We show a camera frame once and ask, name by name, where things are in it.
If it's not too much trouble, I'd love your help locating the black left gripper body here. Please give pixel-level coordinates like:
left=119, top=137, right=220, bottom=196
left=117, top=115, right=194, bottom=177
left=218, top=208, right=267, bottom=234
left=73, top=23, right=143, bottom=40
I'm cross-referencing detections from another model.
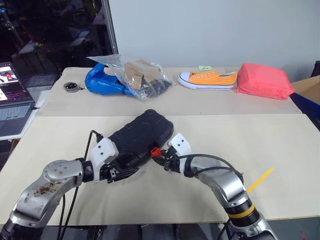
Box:
left=99, top=162, right=120, bottom=185

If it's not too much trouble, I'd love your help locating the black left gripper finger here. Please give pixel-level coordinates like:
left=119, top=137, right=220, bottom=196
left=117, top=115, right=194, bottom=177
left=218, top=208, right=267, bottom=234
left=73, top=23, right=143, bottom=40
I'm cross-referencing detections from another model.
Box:
left=116, top=167, right=140, bottom=182
left=117, top=159, right=138, bottom=169

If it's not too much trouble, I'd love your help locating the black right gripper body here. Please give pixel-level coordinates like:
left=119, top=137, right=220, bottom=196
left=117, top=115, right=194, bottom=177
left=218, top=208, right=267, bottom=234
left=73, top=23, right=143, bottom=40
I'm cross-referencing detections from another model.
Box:
left=159, top=147, right=182, bottom=174

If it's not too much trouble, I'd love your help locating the black plastic tool case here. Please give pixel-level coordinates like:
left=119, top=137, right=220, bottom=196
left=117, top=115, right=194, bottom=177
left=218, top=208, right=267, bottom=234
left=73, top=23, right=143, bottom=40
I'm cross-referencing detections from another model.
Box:
left=107, top=109, right=175, bottom=173

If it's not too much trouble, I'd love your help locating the clear plastic bag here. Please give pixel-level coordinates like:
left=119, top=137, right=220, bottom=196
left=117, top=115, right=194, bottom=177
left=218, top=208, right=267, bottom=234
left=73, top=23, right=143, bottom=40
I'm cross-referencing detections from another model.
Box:
left=86, top=55, right=173, bottom=101

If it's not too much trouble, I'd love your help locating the orange canvas sneaker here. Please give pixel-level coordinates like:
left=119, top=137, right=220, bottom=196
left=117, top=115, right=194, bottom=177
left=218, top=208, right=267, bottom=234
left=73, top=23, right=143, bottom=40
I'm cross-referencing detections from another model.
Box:
left=177, top=71, right=238, bottom=91

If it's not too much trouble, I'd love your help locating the brown cardboard piece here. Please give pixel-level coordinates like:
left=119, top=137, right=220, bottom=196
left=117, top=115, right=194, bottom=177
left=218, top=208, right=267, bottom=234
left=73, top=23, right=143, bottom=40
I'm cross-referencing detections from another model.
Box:
left=124, top=59, right=163, bottom=90

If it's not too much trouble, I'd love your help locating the blue glove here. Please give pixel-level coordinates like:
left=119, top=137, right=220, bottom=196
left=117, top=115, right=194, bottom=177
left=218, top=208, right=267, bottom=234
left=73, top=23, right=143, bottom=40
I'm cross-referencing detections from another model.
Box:
left=84, top=62, right=136, bottom=97

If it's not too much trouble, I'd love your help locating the small round metal tin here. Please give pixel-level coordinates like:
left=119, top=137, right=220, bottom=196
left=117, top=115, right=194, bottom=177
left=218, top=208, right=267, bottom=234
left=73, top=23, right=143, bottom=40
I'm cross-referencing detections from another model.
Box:
left=63, top=81, right=85, bottom=93

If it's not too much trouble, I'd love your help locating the open laptop computer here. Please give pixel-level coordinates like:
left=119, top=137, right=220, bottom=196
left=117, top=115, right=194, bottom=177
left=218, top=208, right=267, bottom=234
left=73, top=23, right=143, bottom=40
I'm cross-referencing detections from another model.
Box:
left=0, top=61, right=36, bottom=137

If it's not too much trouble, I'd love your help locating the red fabric bag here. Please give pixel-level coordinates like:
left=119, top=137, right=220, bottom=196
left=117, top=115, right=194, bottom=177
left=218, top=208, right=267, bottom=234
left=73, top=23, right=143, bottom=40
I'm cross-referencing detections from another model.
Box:
left=236, top=63, right=296, bottom=101

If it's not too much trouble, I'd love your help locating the blue cardboard box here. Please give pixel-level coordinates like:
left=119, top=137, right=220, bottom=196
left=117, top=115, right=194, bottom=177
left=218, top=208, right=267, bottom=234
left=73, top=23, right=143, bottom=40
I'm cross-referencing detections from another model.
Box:
left=289, top=74, right=320, bottom=132

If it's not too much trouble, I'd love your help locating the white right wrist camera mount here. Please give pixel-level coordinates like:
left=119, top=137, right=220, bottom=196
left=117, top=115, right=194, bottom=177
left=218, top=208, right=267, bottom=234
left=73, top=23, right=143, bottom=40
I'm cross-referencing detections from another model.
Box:
left=167, top=133, right=193, bottom=178

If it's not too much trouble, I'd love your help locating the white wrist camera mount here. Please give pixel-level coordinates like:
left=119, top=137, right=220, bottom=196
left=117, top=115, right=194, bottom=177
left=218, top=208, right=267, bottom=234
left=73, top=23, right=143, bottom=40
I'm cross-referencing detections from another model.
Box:
left=167, top=133, right=193, bottom=178
left=89, top=138, right=119, bottom=185

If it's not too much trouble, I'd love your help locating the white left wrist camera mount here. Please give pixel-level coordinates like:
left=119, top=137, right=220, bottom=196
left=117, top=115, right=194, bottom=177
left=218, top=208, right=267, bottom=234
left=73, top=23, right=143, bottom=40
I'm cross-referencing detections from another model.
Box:
left=89, top=138, right=119, bottom=185

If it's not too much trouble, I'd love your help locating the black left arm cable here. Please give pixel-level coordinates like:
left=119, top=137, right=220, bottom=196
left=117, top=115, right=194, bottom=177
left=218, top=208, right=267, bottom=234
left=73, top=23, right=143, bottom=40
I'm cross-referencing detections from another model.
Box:
left=58, top=129, right=104, bottom=240

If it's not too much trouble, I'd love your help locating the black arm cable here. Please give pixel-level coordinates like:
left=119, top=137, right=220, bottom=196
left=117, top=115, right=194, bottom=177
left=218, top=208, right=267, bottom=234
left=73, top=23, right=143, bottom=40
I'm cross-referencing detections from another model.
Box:
left=163, top=153, right=245, bottom=181
left=58, top=129, right=104, bottom=240

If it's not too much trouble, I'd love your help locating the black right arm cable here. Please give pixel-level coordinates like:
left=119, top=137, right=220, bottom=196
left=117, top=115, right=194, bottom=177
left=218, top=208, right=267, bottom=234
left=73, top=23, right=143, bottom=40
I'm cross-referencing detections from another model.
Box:
left=163, top=153, right=245, bottom=181

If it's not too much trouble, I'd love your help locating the metal window frame post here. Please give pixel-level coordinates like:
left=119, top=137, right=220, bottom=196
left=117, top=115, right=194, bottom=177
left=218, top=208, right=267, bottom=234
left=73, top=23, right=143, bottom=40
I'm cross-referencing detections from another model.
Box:
left=101, top=0, right=120, bottom=56

